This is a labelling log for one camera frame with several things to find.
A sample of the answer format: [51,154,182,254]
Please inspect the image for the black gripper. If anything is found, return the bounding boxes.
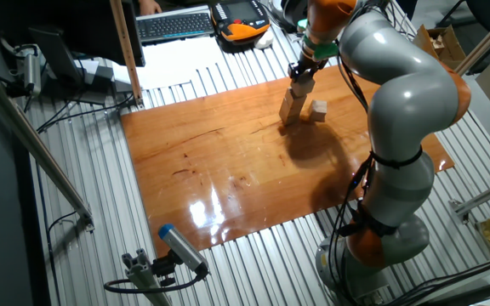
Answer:
[288,58,329,84]

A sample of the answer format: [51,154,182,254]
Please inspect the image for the light wooden cube block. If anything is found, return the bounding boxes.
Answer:
[290,76,316,98]
[307,99,328,123]
[278,110,300,128]
[284,88,306,108]
[280,100,303,119]

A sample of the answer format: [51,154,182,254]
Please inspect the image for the person hand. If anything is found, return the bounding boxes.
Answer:
[138,0,163,17]

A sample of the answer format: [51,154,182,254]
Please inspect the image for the white rounded object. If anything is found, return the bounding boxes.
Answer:
[254,30,276,50]

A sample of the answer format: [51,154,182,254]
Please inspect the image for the black round device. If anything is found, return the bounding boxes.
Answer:
[270,0,310,34]

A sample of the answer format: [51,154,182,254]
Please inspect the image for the orange and black teach pendant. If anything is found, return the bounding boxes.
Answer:
[209,0,271,47]

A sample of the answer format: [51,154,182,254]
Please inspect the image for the varnished wooden board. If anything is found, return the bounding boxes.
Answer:
[120,63,456,258]

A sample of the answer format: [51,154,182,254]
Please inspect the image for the white paper sheets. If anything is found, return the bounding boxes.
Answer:
[111,36,214,93]

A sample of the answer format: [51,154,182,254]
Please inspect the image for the black keyboard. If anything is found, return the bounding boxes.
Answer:
[136,11,216,46]

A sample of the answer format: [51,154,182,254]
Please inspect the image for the cardboard box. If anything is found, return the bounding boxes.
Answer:
[413,24,467,71]

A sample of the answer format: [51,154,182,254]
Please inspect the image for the black monitor with stand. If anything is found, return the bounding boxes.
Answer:
[0,0,146,106]

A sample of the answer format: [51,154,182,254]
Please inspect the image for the green camera mount flange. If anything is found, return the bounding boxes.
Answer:
[302,33,340,62]

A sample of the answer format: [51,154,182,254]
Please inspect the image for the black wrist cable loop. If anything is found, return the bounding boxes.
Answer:
[336,54,372,114]

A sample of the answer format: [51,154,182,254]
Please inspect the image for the black cable bundle along arm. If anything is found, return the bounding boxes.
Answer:
[324,152,376,298]

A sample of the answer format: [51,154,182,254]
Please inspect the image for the tan frame post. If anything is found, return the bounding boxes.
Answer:
[109,0,145,108]

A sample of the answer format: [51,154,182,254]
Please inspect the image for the grey aluminium frame strut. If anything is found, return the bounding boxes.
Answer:
[0,59,96,233]
[455,2,490,77]
[447,173,490,224]

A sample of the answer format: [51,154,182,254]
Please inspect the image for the silver camera with blue cap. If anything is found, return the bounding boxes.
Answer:
[157,223,210,278]

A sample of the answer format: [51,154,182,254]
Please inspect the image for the black desk cables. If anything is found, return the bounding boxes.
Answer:
[35,91,136,133]

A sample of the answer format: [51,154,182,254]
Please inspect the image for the black floor cable bundle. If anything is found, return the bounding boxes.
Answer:
[379,253,490,306]

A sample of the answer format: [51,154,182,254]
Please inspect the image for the aluminium profile camera post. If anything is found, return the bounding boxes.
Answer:
[121,248,173,306]

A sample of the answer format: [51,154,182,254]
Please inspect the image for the black camera cable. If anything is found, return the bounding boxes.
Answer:
[103,263,208,295]

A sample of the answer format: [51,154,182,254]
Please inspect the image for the silver camera on clamp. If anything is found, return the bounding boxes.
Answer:
[14,43,44,98]

